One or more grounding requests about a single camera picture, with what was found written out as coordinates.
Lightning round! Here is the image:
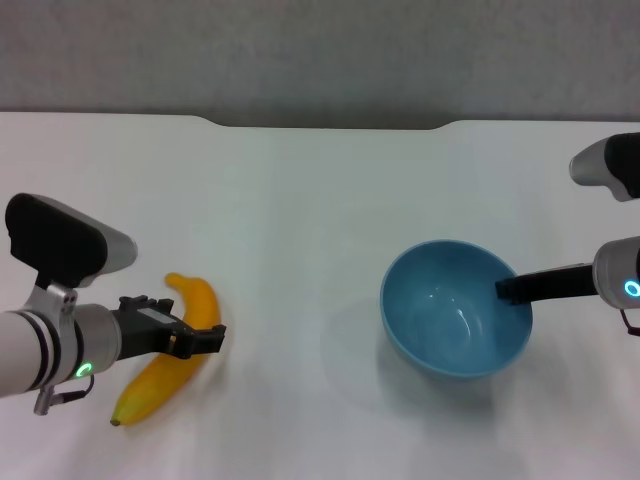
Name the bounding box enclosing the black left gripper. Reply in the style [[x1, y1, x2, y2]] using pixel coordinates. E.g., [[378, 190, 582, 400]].
[[111, 295, 228, 361]]

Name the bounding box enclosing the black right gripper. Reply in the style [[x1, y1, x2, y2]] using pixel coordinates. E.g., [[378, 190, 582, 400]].
[[494, 263, 599, 306]]

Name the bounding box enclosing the yellow banana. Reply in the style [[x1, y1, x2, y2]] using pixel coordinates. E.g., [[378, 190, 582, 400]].
[[110, 272, 222, 428]]

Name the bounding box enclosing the blue bowl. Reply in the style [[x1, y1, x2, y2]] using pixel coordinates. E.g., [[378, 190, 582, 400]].
[[379, 239, 534, 380]]

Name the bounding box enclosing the right arm dark cable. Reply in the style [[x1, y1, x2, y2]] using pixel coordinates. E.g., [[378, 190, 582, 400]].
[[619, 307, 640, 337]]

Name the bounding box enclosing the left arm cable with plug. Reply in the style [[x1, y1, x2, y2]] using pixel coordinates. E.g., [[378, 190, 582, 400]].
[[33, 374, 96, 417]]

